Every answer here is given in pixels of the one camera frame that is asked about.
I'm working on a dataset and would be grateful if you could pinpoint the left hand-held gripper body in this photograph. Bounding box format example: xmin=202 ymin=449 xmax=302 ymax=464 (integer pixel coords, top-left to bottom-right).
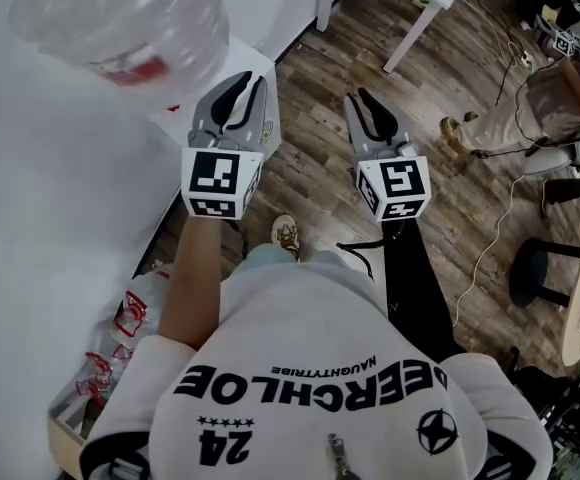
xmin=180 ymin=117 xmax=266 ymax=222

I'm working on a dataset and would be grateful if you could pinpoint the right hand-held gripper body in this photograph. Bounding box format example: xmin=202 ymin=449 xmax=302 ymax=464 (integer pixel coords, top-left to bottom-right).
xmin=352 ymin=135 xmax=432 ymax=224

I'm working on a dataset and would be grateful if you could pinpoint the white water dispenser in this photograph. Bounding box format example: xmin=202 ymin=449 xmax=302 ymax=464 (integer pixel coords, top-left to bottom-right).
xmin=0 ymin=32 xmax=282 ymax=480

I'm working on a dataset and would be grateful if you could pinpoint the person's left forearm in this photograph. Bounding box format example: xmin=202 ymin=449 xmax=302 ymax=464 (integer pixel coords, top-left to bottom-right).
xmin=157 ymin=214 xmax=244 ymax=342

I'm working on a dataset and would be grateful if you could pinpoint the person's right forearm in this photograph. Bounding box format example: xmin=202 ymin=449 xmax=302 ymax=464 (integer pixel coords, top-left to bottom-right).
xmin=382 ymin=216 xmax=467 ymax=365

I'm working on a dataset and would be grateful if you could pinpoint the large clear water bottle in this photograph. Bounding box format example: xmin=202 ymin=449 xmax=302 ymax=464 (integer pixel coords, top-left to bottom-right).
xmin=8 ymin=0 xmax=232 ymax=105

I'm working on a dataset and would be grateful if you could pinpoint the person's white shoe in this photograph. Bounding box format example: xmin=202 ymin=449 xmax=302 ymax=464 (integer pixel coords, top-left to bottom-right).
xmin=270 ymin=213 xmax=302 ymax=262

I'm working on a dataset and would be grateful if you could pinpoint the person's light jeans leg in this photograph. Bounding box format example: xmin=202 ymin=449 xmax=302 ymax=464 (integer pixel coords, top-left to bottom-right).
xmin=229 ymin=244 xmax=354 ymax=282

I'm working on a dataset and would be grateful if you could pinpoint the black round stool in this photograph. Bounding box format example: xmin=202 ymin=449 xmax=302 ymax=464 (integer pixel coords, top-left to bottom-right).
xmin=508 ymin=236 xmax=580 ymax=310

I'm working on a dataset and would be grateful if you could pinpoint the grey hand-held device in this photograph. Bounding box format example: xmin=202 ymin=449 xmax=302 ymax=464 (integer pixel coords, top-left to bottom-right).
xmin=521 ymin=134 xmax=580 ymax=178

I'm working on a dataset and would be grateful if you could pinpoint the person's white printed shirt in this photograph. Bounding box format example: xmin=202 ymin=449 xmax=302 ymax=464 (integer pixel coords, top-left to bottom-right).
xmin=78 ymin=256 xmax=557 ymax=480

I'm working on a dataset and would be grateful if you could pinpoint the black chair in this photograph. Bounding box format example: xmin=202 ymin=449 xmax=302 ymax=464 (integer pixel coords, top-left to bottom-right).
xmin=507 ymin=346 xmax=580 ymax=480

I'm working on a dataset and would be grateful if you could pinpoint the wooden box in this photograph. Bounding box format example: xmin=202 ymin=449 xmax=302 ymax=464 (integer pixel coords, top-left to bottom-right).
xmin=46 ymin=406 xmax=97 ymax=480

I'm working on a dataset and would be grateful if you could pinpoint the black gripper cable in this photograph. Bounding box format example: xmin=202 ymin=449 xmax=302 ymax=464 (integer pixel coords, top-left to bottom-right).
xmin=336 ymin=239 xmax=387 ymax=282

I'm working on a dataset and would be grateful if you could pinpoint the white floor cable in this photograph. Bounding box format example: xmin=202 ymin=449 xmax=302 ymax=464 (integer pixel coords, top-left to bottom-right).
xmin=451 ymin=171 xmax=527 ymax=328

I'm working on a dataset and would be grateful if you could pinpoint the black floor cable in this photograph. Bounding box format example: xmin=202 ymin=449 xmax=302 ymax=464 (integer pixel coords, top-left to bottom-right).
xmin=493 ymin=42 xmax=539 ymax=109

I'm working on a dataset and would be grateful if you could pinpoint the empty clear bottle red handle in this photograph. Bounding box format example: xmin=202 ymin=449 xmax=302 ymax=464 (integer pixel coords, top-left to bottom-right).
xmin=73 ymin=337 xmax=136 ymax=409
xmin=112 ymin=262 xmax=174 ymax=342

